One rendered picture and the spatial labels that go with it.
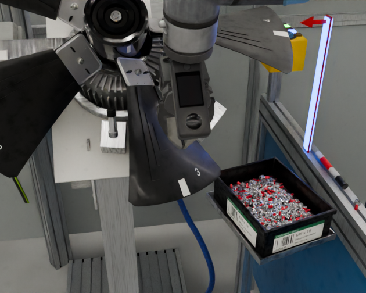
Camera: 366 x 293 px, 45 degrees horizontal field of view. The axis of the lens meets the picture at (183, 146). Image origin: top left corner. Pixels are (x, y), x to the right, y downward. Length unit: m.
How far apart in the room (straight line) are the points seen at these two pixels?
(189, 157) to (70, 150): 0.33
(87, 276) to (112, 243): 0.58
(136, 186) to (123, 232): 0.52
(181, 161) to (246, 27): 0.31
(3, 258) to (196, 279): 0.86
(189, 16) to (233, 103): 1.26
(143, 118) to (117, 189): 0.41
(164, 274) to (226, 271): 0.29
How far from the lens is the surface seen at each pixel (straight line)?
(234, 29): 0.92
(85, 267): 1.91
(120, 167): 1.05
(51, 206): 1.83
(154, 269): 1.86
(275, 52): 0.90
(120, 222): 1.26
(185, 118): 0.61
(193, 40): 0.59
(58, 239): 1.95
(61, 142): 1.07
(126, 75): 0.84
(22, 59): 0.85
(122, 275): 1.40
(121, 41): 0.83
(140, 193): 0.77
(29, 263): 2.11
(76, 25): 0.95
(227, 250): 2.06
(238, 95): 1.81
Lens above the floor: 1.43
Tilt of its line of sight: 31 degrees down
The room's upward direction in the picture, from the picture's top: straight up
